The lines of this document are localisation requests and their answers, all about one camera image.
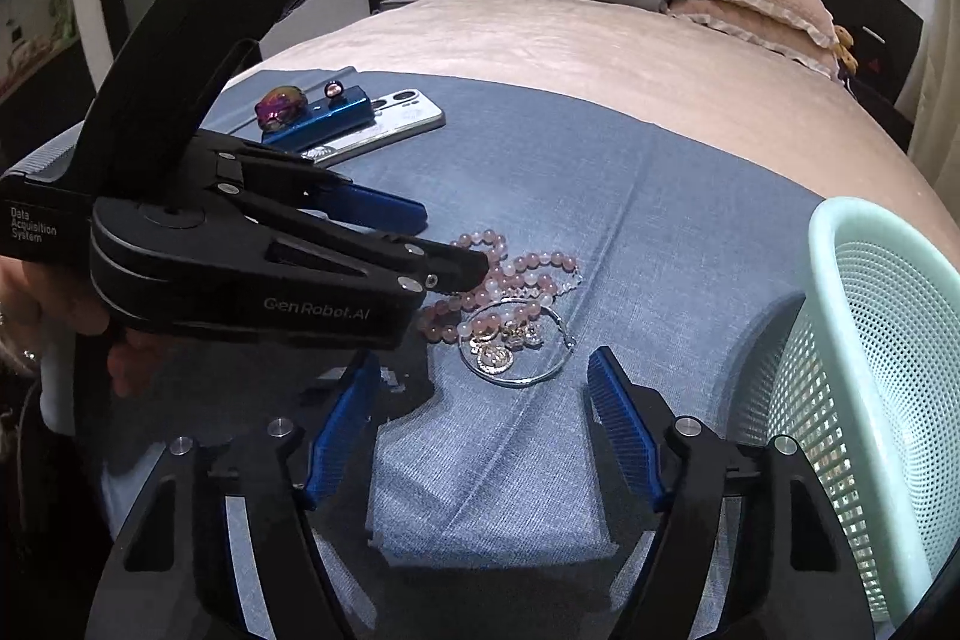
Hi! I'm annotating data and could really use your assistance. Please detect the gold charm earring cluster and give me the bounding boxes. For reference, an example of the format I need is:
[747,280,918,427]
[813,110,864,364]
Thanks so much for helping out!
[469,319,544,378]

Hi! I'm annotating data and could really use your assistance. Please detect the pink bead necklace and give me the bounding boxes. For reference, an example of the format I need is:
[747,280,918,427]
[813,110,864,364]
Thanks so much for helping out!
[416,227,584,345]

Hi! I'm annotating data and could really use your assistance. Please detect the person's left hand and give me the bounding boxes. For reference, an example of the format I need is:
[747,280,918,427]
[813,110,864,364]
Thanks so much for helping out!
[2,257,178,396]

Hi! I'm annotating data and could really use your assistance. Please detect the white butterfly phone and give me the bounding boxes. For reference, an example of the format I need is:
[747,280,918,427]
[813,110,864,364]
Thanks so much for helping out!
[302,89,446,167]

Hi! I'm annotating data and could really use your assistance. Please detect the blue metal box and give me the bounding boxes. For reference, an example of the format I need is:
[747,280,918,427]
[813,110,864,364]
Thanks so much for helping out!
[260,80,374,152]

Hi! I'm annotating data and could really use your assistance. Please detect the iridescent purple round brooch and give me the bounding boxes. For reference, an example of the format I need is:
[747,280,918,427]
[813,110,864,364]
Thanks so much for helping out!
[254,86,308,133]

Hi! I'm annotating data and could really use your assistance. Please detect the mint green plastic basket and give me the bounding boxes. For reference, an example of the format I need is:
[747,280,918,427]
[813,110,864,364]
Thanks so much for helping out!
[727,197,958,627]

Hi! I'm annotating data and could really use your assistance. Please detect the blue grey cloth mat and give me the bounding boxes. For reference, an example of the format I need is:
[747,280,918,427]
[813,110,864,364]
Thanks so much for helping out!
[96,65,902,640]

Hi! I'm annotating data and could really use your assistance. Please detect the lower pink frilled pillow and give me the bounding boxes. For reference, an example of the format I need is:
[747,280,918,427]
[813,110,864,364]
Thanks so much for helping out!
[669,0,838,80]

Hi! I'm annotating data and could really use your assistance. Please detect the beige bed cover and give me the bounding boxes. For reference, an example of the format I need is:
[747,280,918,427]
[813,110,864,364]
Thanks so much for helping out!
[262,0,958,260]

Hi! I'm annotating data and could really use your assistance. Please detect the beige curtain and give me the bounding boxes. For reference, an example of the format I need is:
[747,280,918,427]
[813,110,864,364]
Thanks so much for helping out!
[908,0,960,220]

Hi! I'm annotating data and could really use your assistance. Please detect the black nightstand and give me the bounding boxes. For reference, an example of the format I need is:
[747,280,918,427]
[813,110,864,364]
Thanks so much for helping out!
[850,78,913,152]

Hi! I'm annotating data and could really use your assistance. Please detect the brown plush toy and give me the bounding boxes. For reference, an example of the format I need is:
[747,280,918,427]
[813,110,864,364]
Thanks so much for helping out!
[835,26,859,76]

